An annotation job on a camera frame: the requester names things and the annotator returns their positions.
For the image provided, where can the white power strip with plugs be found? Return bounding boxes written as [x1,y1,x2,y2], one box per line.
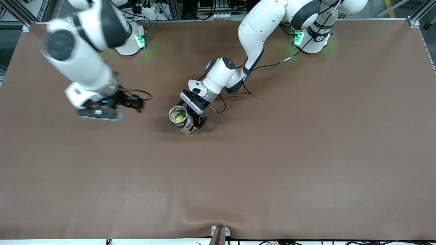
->
[131,0,160,15]

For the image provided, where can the aluminium frame post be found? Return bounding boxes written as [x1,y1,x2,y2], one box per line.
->
[167,0,183,20]

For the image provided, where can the grey equipment box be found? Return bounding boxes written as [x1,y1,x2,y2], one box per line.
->
[198,0,247,20]

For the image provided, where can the metal camera pole bracket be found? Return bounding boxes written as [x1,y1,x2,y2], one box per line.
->
[208,226,231,245]

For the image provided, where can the aluminium frame profile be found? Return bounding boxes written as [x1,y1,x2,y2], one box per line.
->
[0,0,51,33]
[407,0,436,72]

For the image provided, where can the clear tennis ball can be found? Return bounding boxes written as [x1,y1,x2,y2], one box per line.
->
[169,105,195,134]

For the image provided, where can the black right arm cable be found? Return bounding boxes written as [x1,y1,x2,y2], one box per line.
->
[112,70,153,101]

